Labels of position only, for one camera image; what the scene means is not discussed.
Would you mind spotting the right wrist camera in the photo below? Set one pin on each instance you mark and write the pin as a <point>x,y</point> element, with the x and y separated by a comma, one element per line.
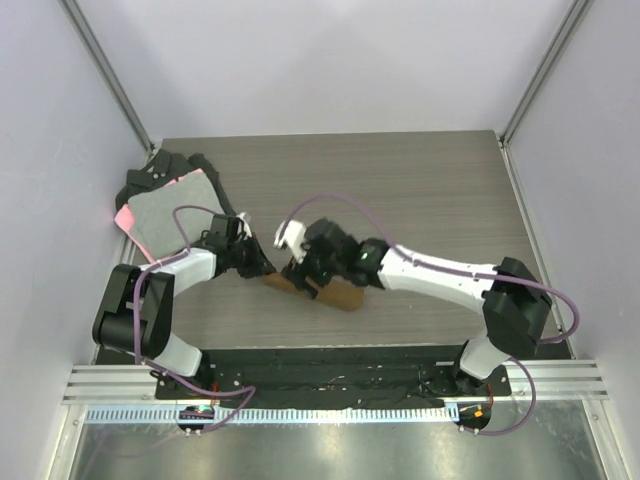
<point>290,235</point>

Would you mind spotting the white slotted cable duct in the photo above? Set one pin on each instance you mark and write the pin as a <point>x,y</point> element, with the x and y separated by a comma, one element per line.
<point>200,414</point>

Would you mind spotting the brown cloth napkin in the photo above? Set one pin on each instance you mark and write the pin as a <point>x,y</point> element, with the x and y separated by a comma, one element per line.
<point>336,294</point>

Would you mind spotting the black cloth pile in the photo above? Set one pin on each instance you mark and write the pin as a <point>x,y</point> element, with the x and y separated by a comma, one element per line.
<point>170,180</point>

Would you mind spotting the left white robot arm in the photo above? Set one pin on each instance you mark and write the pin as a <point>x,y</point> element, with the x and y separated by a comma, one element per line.
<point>135,315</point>

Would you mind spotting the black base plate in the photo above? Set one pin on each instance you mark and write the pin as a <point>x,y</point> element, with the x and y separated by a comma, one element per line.
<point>395,377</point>

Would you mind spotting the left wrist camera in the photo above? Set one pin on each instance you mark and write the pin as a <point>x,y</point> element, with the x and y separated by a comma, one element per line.
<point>245,218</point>

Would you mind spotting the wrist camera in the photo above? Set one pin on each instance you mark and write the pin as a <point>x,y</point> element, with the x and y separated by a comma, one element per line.
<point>290,235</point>
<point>245,218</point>

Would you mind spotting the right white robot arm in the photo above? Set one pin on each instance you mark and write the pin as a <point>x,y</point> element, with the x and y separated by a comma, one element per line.
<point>514,310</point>

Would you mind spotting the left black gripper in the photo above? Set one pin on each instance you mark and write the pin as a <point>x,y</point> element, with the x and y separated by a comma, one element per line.
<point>260,266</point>

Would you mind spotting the grey cloth napkin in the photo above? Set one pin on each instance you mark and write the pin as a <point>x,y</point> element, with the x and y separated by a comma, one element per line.
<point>165,215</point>

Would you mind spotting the pink cloth napkin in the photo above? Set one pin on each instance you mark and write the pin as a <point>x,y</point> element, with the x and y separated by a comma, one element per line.
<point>131,225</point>

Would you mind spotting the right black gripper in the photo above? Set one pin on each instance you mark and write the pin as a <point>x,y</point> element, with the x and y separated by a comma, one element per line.
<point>298,272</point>

